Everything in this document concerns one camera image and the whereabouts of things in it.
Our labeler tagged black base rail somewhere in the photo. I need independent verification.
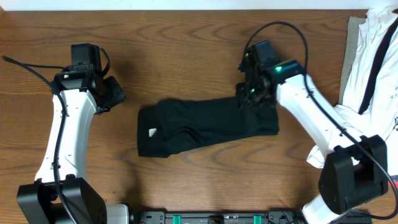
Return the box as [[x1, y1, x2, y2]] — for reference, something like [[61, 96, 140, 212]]
[[133, 211, 373, 224]]

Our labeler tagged beige cloth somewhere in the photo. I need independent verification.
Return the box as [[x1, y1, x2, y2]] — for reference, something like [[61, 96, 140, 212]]
[[338, 16, 366, 105]]

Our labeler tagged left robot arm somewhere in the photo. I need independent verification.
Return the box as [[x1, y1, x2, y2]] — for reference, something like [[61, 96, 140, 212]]
[[17, 72, 129, 223]]

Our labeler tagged black polo shirt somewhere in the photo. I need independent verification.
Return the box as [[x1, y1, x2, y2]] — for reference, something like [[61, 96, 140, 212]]
[[137, 97, 279, 158]]

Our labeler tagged white crumpled garment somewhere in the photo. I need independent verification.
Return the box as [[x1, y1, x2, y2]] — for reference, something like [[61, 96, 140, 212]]
[[306, 6, 398, 177]]

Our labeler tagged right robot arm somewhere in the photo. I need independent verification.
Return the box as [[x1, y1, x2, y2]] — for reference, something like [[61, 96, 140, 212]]
[[237, 60, 389, 223]]

